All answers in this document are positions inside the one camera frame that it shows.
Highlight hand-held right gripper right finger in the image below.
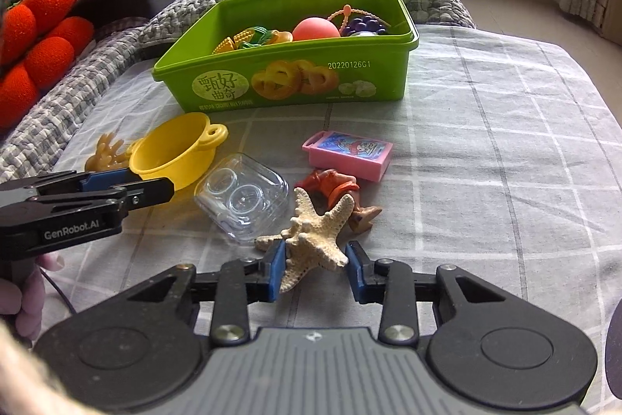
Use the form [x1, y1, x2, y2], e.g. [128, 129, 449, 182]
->
[344, 240, 509, 347]

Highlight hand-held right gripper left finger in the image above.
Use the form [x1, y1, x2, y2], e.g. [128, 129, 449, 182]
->
[127, 242, 288, 347]

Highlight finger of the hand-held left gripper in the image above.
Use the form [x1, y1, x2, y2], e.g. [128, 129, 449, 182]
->
[28, 178, 175, 222]
[0, 168, 135, 202]

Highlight yellow toy pot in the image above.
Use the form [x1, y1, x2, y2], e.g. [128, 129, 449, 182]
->
[127, 112, 229, 193]

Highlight beige starfish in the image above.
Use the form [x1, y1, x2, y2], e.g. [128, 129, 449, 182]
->
[255, 187, 357, 294]

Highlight yellow toy corn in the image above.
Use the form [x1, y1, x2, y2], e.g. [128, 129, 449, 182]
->
[212, 25, 273, 54]

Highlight green plastic box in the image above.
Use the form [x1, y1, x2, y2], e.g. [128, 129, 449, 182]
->
[152, 0, 421, 114]

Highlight pink rubber toy with strand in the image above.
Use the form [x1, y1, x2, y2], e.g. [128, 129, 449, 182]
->
[292, 4, 390, 42]

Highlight purple toy grapes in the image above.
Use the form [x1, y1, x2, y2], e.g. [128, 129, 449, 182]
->
[342, 17, 388, 38]

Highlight person's left forearm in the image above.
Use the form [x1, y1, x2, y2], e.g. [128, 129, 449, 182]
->
[0, 318, 66, 415]

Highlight person's left hand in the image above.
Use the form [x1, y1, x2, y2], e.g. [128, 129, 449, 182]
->
[0, 254, 65, 344]

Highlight beige rubber hand toy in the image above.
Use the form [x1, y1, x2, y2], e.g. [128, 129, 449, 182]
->
[84, 132, 140, 173]

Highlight grey checked blanket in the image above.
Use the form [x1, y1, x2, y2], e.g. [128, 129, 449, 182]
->
[0, 16, 157, 183]

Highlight clear plastic case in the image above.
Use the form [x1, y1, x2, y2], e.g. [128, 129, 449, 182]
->
[193, 151, 291, 243]

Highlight red brown toy figure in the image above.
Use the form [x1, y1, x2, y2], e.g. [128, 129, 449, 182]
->
[294, 168, 384, 234]

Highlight pink card box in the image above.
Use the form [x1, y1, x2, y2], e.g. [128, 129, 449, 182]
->
[301, 130, 395, 183]

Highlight orange plush cushion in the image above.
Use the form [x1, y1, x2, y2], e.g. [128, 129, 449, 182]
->
[0, 0, 96, 130]

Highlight black cable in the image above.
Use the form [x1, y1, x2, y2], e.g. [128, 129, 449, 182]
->
[41, 264, 79, 315]

